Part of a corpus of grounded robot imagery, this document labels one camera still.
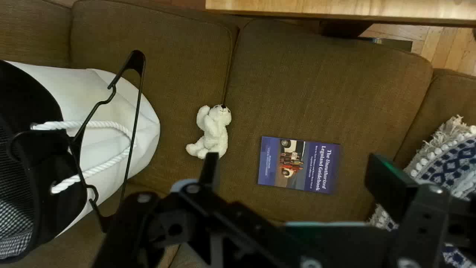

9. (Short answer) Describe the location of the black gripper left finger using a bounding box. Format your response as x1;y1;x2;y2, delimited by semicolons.
93;150;318;268

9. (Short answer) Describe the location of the white plush bear toy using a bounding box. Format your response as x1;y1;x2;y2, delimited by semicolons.
184;102;233;160

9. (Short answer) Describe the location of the blue paperback book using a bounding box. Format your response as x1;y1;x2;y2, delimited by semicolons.
255;135;343;196

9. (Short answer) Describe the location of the blue white patterned fringed pillow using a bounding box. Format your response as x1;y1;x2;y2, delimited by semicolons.
368;114;476;268

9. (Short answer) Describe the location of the white laundry bag black mesh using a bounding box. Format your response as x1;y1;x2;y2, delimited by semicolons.
0;57;162;261

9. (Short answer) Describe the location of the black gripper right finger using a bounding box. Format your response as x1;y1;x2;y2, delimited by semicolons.
364;153;476;268

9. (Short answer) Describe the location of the brown fabric sofa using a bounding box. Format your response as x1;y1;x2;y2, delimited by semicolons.
0;0;476;268

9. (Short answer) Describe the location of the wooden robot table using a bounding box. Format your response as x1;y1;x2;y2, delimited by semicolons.
205;0;476;26

